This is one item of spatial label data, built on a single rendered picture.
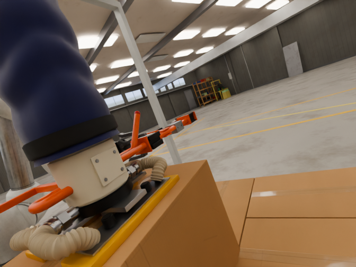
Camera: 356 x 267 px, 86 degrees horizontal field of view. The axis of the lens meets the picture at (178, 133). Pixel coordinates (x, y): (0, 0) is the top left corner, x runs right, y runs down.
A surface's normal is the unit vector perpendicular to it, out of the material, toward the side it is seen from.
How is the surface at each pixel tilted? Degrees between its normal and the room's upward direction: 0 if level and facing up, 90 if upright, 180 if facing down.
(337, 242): 0
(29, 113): 77
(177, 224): 90
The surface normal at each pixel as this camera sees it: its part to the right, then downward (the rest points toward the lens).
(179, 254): 0.81, -0.22
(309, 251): -0.36, -0.92
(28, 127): -0.18, 0.14
